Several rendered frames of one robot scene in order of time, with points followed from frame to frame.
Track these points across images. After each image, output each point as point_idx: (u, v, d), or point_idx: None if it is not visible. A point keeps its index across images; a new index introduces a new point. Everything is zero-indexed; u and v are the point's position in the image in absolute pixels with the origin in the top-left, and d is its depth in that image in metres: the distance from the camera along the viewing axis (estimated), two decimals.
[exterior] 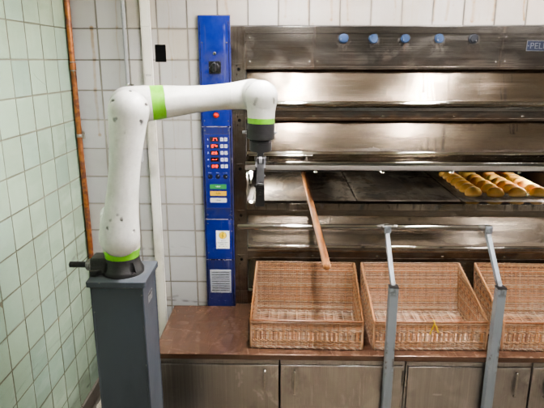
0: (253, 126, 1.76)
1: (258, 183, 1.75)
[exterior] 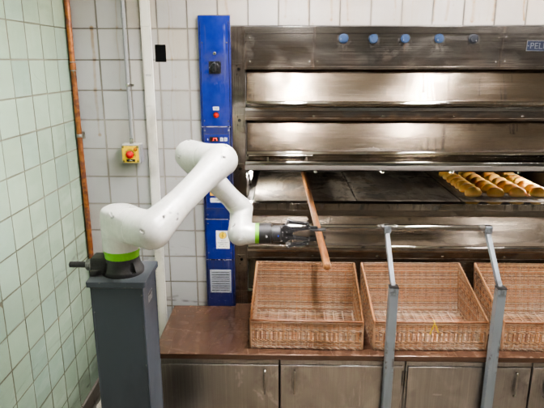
0: None
1: (305, 243, 2.39)
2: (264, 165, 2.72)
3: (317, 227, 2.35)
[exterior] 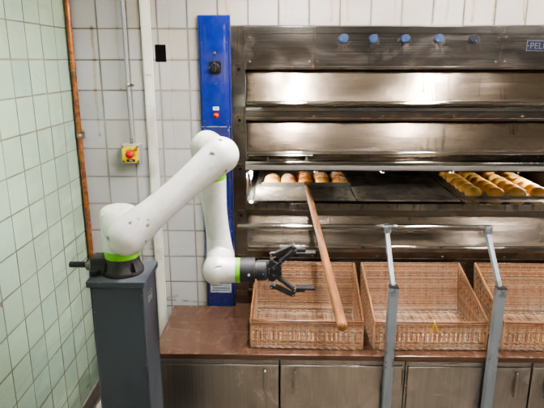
0: None
1: (291, 294, 1.97)
2: (264, 165, 2.72)
3: (305, 249, 1.92)
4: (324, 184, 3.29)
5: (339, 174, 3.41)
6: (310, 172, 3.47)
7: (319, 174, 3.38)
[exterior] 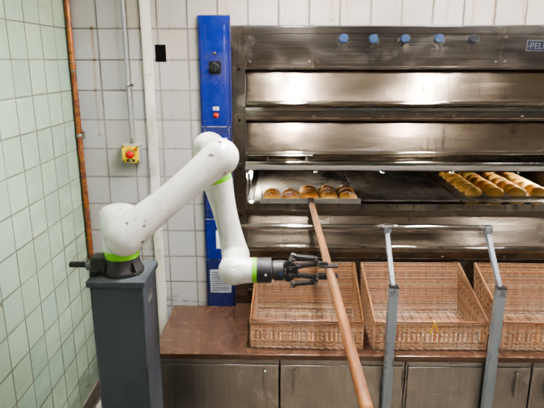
0: None
1: (313, 282, 1.97)
2: (264, 165, 2.72)
3: (328, 262, 1.93)
4: (330, 201, 2.91)
5: (347, 189, 3.03)
6: (314, 187, 3.09)
7: (325, 189, 3.00)
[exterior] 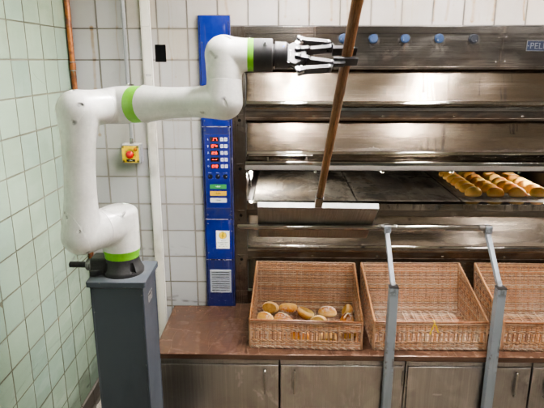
0: (257, 71, 1.53)
1: (327, 70, 1.51)
2: (264, 165, 2.72)
3: (343, 45, 1.53)
4: (342, 206, 2.42)
5: (349, 316, 2.79)
6: (307, 333, 2.63)
7: (324, 307, 2.89)
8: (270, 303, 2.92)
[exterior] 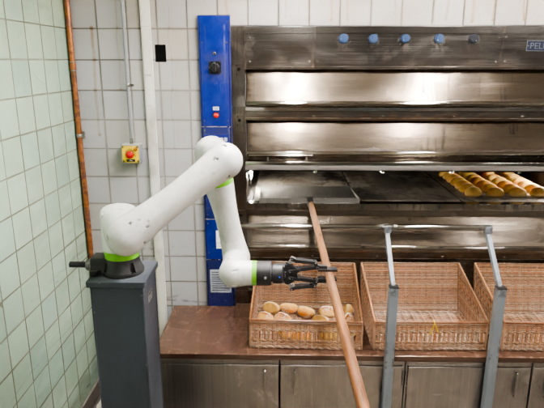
0: None
1: (312, 285, 1.98)
2: (264, 165, 2.72)
3: (327, 265, 1.95)
4: (329, 201, 2.92)
5: (349, 316, 2.79)
6: (308, 331, 2.65)
7: (324, 307, 2.89)
8: (272, 303, 2.92)
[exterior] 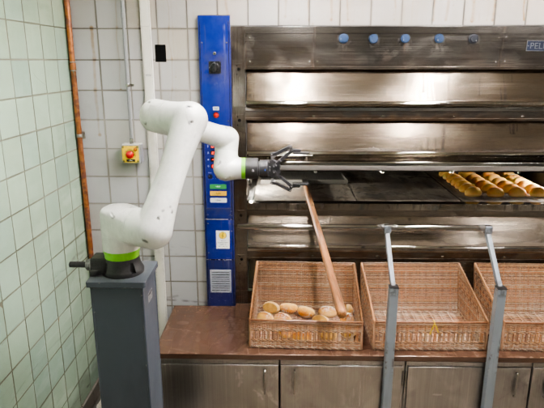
0: None
1: (288, 190, 2.33)
2: None
3: (300, 150, 2.27)
4: (321, 182, 3.36)
5: (349, 316, 2.79)
6: (308, 331, 2.65)
7: (324, 307, 2.89)
8: (272, 303, 2.92)
